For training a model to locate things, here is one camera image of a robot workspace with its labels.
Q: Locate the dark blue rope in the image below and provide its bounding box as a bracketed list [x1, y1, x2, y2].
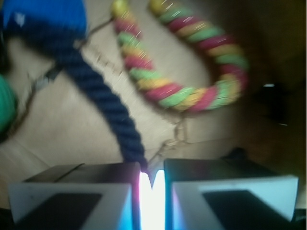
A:
[4, 28, 148, 171]

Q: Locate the green dimpled ball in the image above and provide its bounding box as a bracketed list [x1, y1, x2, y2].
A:
[0, 74, 17, 137]

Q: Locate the brown paper bag basket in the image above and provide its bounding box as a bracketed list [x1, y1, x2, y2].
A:
[0, 0, 307, 190]

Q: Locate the blue sponge strip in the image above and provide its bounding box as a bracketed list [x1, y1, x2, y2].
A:
[0, 0, 87, 38]

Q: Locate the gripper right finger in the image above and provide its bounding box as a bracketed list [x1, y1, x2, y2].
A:
[164, 159, 298, 230]

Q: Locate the red yellow green rope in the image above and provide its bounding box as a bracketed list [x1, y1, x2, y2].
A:
[110, 0, 250, 113]

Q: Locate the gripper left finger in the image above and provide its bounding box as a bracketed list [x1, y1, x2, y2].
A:
[8, 162, 141, 230]

